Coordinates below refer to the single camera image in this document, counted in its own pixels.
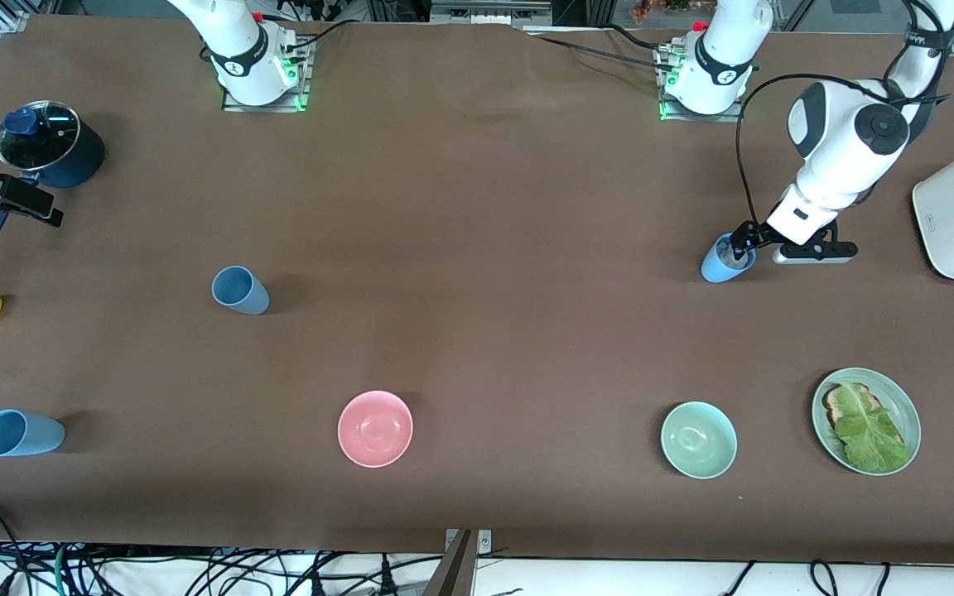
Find blue plastic cup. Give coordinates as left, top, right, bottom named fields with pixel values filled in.
left=701, top=233, right=758, bottom=284
left=0, top=410, right=66, bottom=458
left=211, top=266, right=271, bottom=315

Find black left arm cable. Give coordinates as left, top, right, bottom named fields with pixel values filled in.
left=734, top=73, right=826, bottom=237

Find black base cable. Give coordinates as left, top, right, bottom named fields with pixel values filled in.
left=282, top=18, right=362, bottom=55
left=527, top=31, right=677, bottom=71

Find dark slanted bar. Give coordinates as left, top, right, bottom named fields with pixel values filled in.
left=422, top=530, right=478, bottom=596

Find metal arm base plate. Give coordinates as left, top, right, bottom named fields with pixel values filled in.
left=659, top=41, right=747, bottom=123
left=222, top=37, right=312, bottom=113

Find toast slice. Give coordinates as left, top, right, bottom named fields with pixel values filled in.
left=823, top=382, right=904, bottom=444

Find artificial flowers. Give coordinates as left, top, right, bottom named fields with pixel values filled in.
left=630, top=0, right=697, bottom=24

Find pale green bowl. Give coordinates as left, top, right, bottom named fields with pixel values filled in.
left=661, top=401, right=738, bottom=479

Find green lettuce leaf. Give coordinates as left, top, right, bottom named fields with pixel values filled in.
left=833, top=385, right=913, bottom=473

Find dark blue pot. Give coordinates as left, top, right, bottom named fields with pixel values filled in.
left=0, top=101, right=105, bottom=246

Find pale green plate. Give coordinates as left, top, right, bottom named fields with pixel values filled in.
left=812, top=368, right=922, bottom=476

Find grey metal box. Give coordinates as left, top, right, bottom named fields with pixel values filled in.
left=430, top=0, right=554, bottom=27

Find glass pot lid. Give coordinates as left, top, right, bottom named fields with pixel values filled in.
left=0, top=100, right=81, bottom=171

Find pink bowl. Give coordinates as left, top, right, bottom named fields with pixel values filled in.
left=337, top=391, right=414, bottom=469

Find small metal bracket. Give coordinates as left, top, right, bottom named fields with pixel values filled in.
left=444, top=530, right=493, bottom=554

